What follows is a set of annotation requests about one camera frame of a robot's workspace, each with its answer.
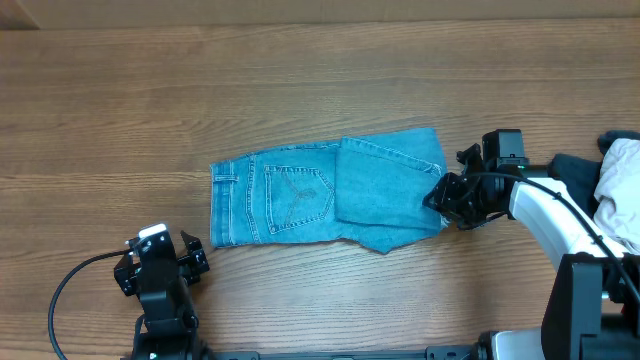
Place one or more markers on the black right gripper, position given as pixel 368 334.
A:
pixel 451 195

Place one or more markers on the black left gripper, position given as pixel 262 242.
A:
pixel 127 275

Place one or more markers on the blue denim jeans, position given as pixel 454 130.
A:
pixel 368 189

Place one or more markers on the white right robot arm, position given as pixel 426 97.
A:
pixel 593 309

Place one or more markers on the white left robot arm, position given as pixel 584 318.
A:
pixel 168 339

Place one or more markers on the dark navy garment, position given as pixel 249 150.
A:
pixel 580 175

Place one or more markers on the beige crumpled garment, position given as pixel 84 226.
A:
pixel 617 192

